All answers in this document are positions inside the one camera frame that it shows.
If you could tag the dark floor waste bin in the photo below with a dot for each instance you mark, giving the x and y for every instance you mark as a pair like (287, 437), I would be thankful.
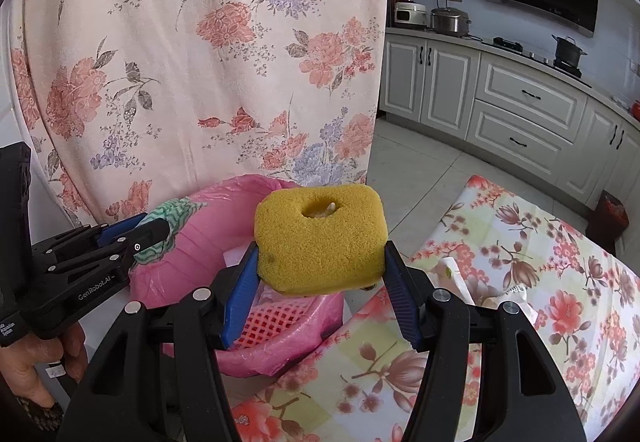
(607, 217)

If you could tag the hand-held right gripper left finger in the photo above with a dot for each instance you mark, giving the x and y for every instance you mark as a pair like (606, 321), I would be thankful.
(242, 294)

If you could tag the person's left hand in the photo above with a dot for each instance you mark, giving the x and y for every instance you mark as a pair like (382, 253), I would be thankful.
(22, 369)

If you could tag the black gas stove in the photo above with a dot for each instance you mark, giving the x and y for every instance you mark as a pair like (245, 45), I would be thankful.
(520, 48)

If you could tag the steel pressure cooker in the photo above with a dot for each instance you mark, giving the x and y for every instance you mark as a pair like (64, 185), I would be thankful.
(450, 21)

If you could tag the floral tablecloth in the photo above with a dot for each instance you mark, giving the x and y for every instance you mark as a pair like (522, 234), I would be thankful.
(565, 272)

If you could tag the green striped cloth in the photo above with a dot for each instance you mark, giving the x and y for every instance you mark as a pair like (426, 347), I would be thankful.
(172, 217)

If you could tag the white rice cooker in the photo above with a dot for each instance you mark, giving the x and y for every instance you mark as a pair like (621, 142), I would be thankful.
(410, 15)

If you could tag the yellow sponge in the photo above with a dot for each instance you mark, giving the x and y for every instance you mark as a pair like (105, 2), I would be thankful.
(320, 242)

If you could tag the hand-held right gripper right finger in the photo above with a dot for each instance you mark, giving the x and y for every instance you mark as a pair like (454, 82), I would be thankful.
(401, 294)

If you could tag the cream paper wrapper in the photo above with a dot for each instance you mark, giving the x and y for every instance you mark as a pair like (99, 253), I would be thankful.
(452, 274)

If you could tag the pink foam fruit net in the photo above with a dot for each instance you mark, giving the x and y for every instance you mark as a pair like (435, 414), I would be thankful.
(272, 324)

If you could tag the white lower kitchen cabinets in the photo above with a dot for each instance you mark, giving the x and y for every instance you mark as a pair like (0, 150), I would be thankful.
(525, 97)

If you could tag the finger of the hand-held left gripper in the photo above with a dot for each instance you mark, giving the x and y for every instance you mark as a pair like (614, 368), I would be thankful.
(145, 239)
(120, 226)

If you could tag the black cooking pot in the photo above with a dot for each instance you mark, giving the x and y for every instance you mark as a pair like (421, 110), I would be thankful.
(569, 52)

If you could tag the pink lined waste bin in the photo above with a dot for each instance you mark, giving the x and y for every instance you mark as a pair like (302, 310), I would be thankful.
(205, 242)

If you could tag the floral cloth cover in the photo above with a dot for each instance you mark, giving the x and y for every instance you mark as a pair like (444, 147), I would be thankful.
(200, 47)

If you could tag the white plastic bag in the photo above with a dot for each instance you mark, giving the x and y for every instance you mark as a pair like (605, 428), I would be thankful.
(515, 294)

